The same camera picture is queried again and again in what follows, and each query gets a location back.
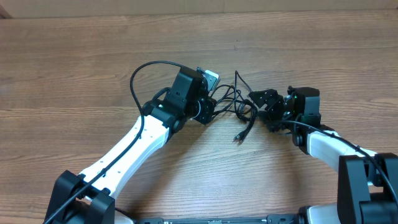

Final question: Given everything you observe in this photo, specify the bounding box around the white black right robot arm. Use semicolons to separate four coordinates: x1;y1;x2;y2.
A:
248;86;397;224

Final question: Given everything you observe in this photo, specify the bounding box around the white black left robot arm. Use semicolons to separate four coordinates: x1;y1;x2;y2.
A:
45;66;220;223

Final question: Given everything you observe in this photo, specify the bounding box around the black usb cable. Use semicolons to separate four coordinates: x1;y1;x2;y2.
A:
208;70;259;143

